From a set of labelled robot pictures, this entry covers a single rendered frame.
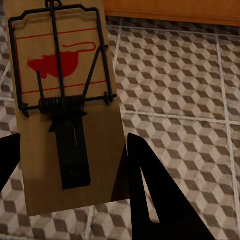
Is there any mousetrap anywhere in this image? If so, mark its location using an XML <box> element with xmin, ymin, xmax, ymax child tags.
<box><xmin>3</xmin><ymin>0</ymin><xmax>131</xmax><ymax>217</ymax></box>

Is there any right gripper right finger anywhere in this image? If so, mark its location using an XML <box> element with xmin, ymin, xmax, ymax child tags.
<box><xmin>127</xmin><ymin>133</ymin><xmax>216</xmax><ymax>240</ymax></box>

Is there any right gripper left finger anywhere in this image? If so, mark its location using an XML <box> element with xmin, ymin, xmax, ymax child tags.
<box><xmin>0</xmin><ymin>133</ymin><xmax>21</xmax><ymax>193</ymax></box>

